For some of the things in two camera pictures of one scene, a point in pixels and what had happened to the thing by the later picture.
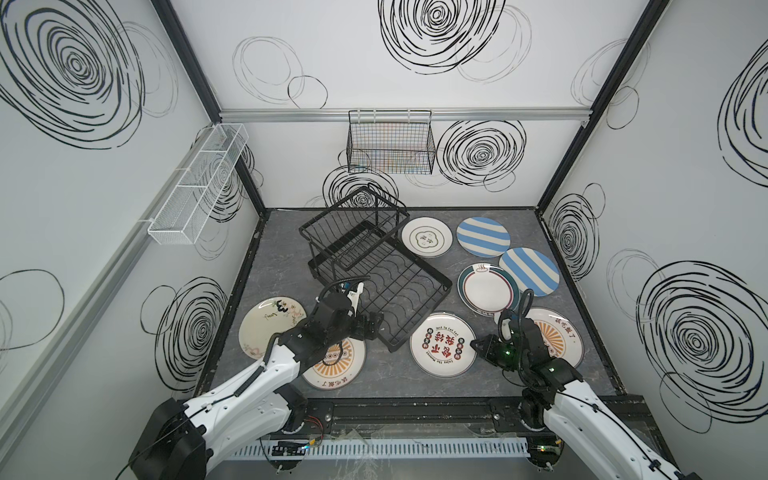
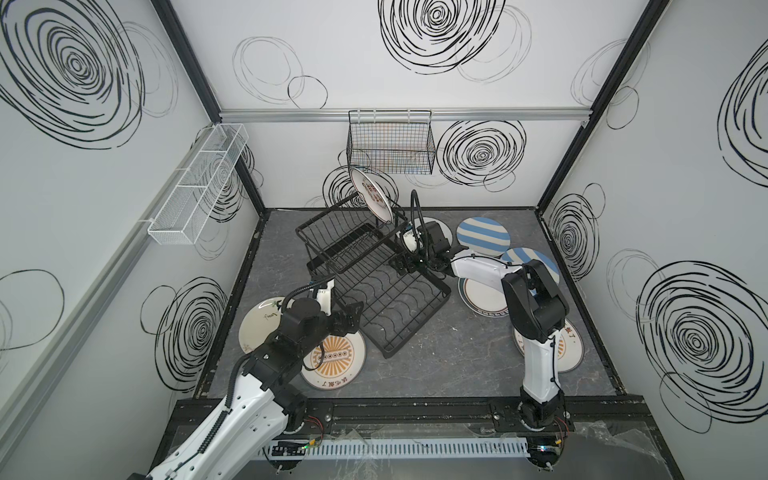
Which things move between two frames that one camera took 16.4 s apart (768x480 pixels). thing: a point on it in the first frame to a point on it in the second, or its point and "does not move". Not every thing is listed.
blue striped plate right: (530, 269) does not move
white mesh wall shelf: (181, 217) does not move
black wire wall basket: (390, 142) does not move
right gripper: (486, 352) to (402, 257)
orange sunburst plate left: (341, 365) does not move
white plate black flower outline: (427, 237) does not move
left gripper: (372, 326) to (339, 327)
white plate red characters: (440, 345) to (372, 195)
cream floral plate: (266, 318) does not move
